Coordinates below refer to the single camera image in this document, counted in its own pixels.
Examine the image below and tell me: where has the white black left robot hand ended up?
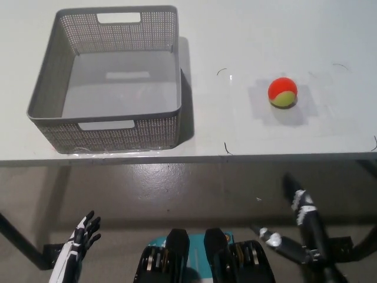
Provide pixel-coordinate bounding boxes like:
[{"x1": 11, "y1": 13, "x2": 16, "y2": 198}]
[{"x1": 48, "y1": 210, "x2": 102, "y2": 283}]

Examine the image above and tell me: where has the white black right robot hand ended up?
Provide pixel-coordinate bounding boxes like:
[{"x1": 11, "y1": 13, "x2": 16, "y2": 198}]
[{"x1": 250, "y1": 173, "x2": 350, "y2": 283}]

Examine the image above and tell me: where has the orange and yellow tennis ball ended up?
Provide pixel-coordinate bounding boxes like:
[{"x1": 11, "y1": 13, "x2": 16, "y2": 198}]
[{"x1": 267, "y1": 77, "x2": 298, "y2": 109}]

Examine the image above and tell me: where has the black table foot plate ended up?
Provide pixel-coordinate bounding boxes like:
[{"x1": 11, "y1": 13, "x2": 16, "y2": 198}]
[
  {"x1": 323, "y1": 235, "x2": 354, "y2": 263},
  {"x1": 41, "y1": 243, "x2": 64, "y2": 271}
]

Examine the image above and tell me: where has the black metal table leg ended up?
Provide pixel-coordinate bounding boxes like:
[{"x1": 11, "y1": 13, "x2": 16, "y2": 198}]
[
  {"x1": 0, "y1": 212, "x2": 48, "y2": 269},
  {"x1": 350, "y1": 219, "x2": 377, "y2": 263}
]

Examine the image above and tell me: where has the black teal robot torso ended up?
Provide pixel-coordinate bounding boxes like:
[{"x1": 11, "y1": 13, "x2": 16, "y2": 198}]
[{"x1": 132, "y1": 228, "x2": 276, "y2": 283}]

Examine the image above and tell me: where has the grey perforated plastic basket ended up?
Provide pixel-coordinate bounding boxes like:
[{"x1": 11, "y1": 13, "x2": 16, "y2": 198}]
[{"x1": 26, "y1": 5, "x2": 183, "y2": 154}]

